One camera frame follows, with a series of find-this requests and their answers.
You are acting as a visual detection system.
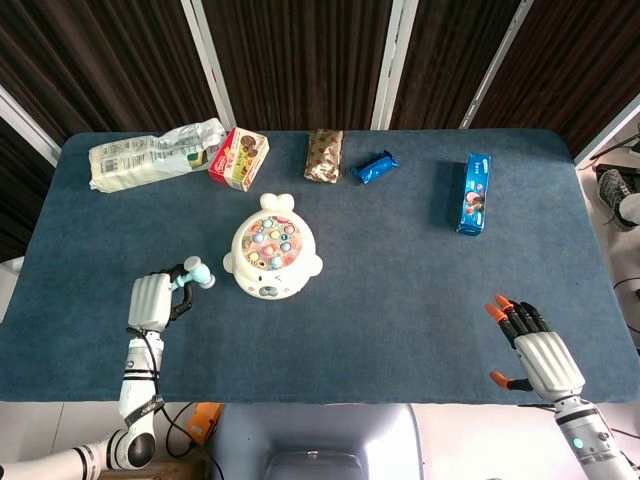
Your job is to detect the small blue cookie packet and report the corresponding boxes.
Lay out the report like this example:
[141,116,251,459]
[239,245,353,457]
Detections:
[350,149,401,186]

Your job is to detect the grey sneaker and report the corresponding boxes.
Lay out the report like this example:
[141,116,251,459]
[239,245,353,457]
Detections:
[597,168,640,232]

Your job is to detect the red biscuit box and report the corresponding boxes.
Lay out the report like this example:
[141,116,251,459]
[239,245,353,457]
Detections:
[208,126,271,193]

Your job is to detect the light blue toy hammer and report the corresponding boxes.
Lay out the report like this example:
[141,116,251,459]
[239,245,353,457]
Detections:
[169,256,217,291]

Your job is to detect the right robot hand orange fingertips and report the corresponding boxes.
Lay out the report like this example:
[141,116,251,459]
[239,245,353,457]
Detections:
[484,294,586,401]

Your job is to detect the pale yellow cracker bag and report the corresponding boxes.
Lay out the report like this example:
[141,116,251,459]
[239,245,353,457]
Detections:
[88,117,227,194]

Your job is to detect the grey robot torso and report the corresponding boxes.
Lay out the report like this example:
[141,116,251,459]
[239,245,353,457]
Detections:
[212,402,425,480]

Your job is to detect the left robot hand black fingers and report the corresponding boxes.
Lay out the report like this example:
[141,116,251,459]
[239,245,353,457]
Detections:
[127,264,195,334]

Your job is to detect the blue cookie box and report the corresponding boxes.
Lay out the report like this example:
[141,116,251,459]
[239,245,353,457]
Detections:
[455,152,493,237]

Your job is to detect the orange device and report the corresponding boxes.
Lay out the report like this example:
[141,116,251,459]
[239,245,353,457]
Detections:
[187,402,225,444]

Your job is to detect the black floor cable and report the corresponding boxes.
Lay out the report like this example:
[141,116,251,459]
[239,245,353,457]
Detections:
[163,402,224,480]

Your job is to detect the gold brown snack packet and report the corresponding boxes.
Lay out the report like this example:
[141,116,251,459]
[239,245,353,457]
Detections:
[303,128,345,183]

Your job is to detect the black floor object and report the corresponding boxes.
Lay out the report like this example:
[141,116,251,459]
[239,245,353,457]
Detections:
[592,162,640,176]

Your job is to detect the white partition post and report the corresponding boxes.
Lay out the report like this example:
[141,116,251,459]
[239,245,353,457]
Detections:
[573,94,640,169]
[0,84,62,167]
[370,0,419,131]
[459,0,535,130]
[180,0,237,130]

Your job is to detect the blue table cloth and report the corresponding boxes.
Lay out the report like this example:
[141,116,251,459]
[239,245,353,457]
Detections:
[0,128,640,405]

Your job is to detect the cardboard box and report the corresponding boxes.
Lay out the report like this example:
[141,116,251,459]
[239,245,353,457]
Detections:
[107,459,206,480]

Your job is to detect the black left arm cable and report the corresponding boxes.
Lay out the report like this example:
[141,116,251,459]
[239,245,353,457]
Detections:
[127,327,166,426]

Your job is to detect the white seal whack-a-mole toy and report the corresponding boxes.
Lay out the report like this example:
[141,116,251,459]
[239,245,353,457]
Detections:
[222,192,324,301]

